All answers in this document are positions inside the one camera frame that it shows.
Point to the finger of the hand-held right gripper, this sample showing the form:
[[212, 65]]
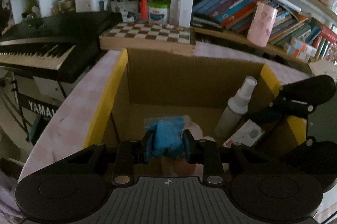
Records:
[[276, 113]]

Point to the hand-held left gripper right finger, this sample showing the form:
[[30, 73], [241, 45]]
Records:
[[188, 146]]

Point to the wooden chessboard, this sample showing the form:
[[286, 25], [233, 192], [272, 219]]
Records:
[[147, 32]]

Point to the black electronic keyboard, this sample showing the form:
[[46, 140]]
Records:
[[39, 37]]

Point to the small blue soft toy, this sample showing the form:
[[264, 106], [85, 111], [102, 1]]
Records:
[[168, 139]]

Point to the white box with red label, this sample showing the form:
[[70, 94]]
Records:
[[83, 0]]

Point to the white charger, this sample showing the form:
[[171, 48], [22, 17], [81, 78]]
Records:
[[244, 133]]

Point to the pen holder with pens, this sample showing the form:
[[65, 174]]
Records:
[[123, 8]]

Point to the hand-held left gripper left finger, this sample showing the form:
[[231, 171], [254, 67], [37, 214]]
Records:
[[148, 145]]

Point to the pink cup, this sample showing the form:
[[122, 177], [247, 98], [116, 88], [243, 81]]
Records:
[[260, 26]]

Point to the pink cloth covered desktop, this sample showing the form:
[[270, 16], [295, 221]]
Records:
[[79, 108]]

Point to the pink plush toy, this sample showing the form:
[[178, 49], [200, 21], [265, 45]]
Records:
[[196, 132]]

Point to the black keyboard stand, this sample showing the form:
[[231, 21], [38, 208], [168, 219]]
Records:
[[39, 108]]

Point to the white spray bottle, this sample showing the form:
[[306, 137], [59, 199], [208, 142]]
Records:
[[231, 118]]

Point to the row of leaning books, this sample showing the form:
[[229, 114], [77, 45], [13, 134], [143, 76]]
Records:
[[231, 8]]

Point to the stack of papers and notebooks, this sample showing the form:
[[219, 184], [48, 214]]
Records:
[[323, 67]]

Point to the yellow cardboard box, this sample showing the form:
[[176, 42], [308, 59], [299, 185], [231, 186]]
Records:
[[171, 84]]

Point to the orange and white box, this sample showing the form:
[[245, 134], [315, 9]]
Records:
[[304, 45], [295, 54]]

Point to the green lid white tub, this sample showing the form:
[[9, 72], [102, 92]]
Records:
[[158, 15]]

